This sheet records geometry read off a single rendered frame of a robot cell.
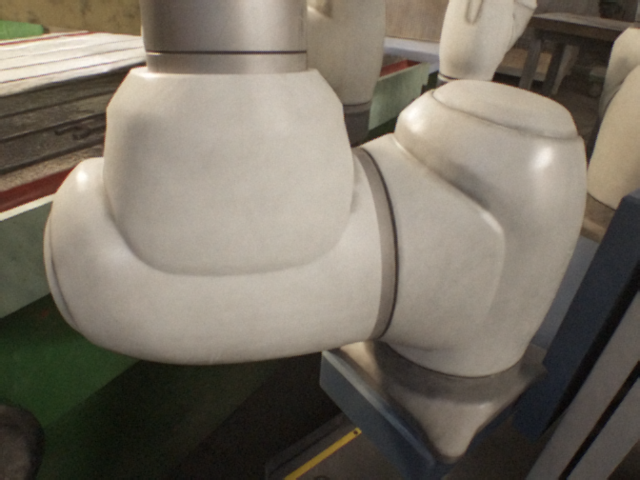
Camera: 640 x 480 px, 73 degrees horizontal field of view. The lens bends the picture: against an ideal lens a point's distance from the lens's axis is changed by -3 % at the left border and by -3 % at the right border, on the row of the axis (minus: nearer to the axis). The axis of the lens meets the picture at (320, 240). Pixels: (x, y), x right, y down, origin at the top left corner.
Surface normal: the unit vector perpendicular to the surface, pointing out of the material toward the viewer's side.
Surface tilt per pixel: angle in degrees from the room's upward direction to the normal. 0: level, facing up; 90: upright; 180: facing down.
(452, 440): 12
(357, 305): 84
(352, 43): 89
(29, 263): 90
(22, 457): 85
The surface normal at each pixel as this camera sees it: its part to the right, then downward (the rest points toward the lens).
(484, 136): -0.21, -0.14
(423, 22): -0.22, 0.31
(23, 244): 0.81, 0.36
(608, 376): -0.79, 0.30
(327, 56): 0.17, 0.54
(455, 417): 0.04, -0.66
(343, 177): 0.82, -0.08
